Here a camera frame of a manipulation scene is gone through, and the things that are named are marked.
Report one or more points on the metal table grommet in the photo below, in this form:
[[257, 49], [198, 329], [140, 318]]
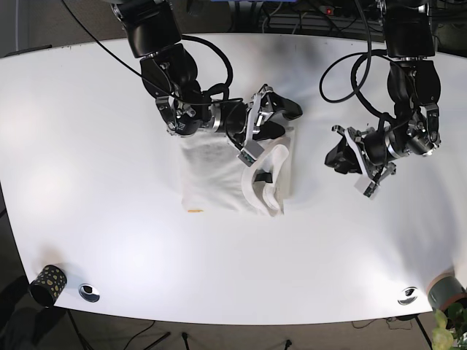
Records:
[[89, 293], [407, 296]]

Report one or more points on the left metal table grommet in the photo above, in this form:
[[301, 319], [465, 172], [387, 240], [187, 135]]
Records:
[[89, 293]]

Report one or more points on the right metal table grommet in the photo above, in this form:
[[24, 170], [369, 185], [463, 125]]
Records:
[[407, 296]]

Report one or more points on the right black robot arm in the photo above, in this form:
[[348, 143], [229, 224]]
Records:
[[169, 74]]

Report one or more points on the black floral cup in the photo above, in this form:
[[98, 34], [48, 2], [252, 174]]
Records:
[[46, 288]]

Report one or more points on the white T-shirt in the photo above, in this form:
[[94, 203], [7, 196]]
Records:
[[213, 178]]

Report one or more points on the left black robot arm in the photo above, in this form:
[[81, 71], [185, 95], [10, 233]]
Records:
[[414, 87]]

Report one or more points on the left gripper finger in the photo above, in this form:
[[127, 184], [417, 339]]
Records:
[[343, 159]]

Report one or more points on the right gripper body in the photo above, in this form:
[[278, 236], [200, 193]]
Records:
[[240, 122]]

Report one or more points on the grey plant pot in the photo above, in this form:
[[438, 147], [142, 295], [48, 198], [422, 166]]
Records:
[[445, 290]]

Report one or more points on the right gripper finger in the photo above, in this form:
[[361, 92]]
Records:
[[289, 110], [270, 130]]

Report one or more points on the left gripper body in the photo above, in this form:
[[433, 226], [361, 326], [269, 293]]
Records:
[[375, 157]]

